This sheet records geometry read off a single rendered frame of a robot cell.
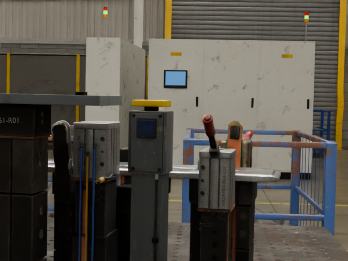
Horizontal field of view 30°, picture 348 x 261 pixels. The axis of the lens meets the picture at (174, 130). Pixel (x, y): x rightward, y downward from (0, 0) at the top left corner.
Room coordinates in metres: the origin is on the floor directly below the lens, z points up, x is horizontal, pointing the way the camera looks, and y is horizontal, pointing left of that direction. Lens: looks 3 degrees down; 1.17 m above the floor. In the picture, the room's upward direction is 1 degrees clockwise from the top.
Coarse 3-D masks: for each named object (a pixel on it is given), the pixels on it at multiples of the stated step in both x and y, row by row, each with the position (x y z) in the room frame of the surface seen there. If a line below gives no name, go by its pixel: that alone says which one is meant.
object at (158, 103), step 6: (132, 102) 1.16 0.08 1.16; (138, 102) 1.16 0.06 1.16; (144, 102) 1.15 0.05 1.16; (150, 102) 1.15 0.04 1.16; (156, 102) 1.15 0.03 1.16; (162, 102) 1.15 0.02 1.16; (168, 102) 1.18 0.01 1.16; (144, 108) 1.18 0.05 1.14; (150, 108) 1.17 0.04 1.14; (156, 108) 1.17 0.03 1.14
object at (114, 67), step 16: (96, 48) 9.49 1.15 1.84; (112, 48) 9.47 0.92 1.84; (128, 48) 10.14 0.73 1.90; (96, 64) 9.49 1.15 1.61; (112, 64) 9.47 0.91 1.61; (128, 64) 10.16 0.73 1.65; (144, 64) 11.79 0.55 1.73; (96, 80) 9.49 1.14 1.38; (112, 80) 9.47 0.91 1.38; (128, 80) 10.19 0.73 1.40; (144, 80) 11.82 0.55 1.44; (128, 96) 10.21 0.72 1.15; (96, 112) 9.49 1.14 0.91; (112, 112) 9.47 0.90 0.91; (128, 112) 10.24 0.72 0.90
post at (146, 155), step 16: (144, 112) 1.15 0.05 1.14; (160, 112) 1.15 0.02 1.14; (128, 128) 1.16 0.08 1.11; (160, 128) 1.14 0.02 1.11; (128, 144) 1.16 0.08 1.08; (144, 144) 1.15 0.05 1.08; (160, 144) 1.14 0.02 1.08; (128, 160) 1.16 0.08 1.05; (144, 160) 1.15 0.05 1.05; (160, 160) 1.14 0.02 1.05; (144, 176) 1.16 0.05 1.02; (160, 176) 1.15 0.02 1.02; (144, 192) 1.16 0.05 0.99; (160, 192) 1.15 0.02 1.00; (144, 208) 1.16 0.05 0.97; (160, 208) 1.15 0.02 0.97; (144, 224) 1.16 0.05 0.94; (160, 224) 1.15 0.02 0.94; (144, 240) 1.15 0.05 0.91; (160, 240) 1.15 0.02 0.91; (144, 256) 1.15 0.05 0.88; (160, 256) 1.15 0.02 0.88
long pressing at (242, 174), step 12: (48, 168) 1.48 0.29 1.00; (120, 168) 1.45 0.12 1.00; (180, 168) 1.53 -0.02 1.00; (192, 168) 1.52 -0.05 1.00; (240, 168) 1.53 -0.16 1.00; (252, 168) 1.54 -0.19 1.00; (264, 168) 1.54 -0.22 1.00; (240, 180) 1.39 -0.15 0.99; (252, 180) 1.38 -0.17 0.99; (264, 180) 1.38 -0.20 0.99; (276, 180) 1.40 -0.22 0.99
